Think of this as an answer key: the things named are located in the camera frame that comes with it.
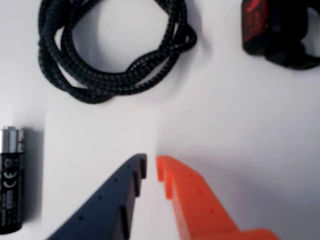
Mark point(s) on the black AA battery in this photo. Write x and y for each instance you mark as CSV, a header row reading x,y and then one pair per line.
x,y
11,187

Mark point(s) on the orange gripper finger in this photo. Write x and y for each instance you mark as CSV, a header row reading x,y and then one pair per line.
x,y
197,210

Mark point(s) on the black red bike light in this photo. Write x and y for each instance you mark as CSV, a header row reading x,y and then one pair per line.
x,y
265,37

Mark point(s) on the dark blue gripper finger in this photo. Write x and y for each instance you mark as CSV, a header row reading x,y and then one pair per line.
x,y
107,205

